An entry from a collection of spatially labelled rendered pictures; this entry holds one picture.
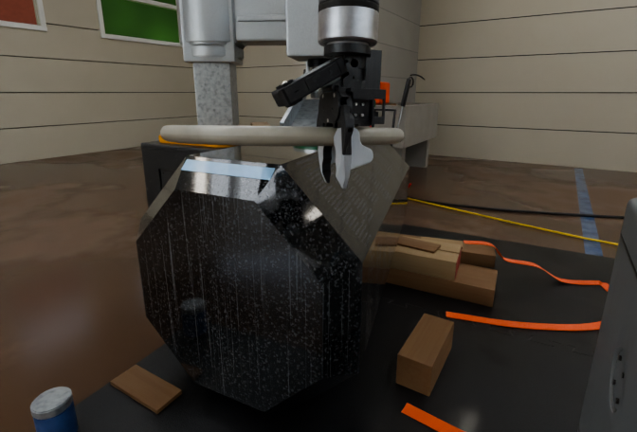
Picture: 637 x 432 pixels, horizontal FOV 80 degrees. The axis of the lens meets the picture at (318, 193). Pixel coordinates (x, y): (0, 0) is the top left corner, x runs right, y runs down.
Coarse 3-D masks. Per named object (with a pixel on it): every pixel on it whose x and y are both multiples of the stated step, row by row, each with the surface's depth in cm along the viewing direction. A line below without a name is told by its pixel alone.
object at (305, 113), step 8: (304, 72) 157; (296, 104) 118; (304, 104) 128; (312, 104) 127; (288, 112) 108; (296, 112) 118; (304, 112) 121; (312, 112) 121; (288, 120) 107; (296, 120) 114; (304, 120) 114; (312, 120) 114
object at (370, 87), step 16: (336, 48) 55; (352, 48) 54; (368, 48) 56; (352, 64) 59; (368, 64) 57; (336, 80) 58; (352, 80) 57; (368, 80) 58; (320, 96) 60; (336, 96) 55; (352, 96) 56; (368, 96) 56; (384, 96) 58; (320, 112) 60; (336, 112) 56; (352, 112) 56; (368, 112) 58; (384, 112) 58
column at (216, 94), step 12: (204, 72) 196; (216, 72) 196; (228, 72) 197; (204, 84) 198; (216, 84) 198; (228, 84) 198; (204, 96) 199; (216, 96) 200; (228, 96) 200; (204, 108) 201; (216, 108) 201; (228, 108) 201; (204, 120) 203; (216, 120) 203; (228, 120) 203
